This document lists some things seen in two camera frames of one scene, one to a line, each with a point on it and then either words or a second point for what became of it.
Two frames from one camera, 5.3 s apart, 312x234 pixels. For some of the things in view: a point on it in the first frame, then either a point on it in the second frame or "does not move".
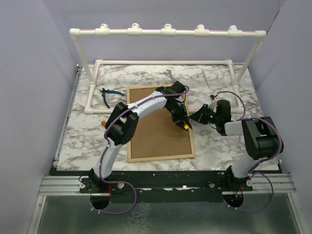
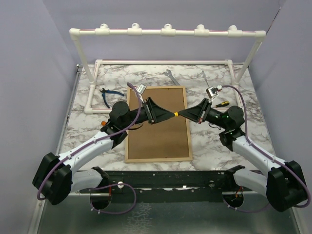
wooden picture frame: (158, 137) does not move
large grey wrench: (169, 73) does not move
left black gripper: (183, 114) to (154, 112)
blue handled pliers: (104, 91) does not move
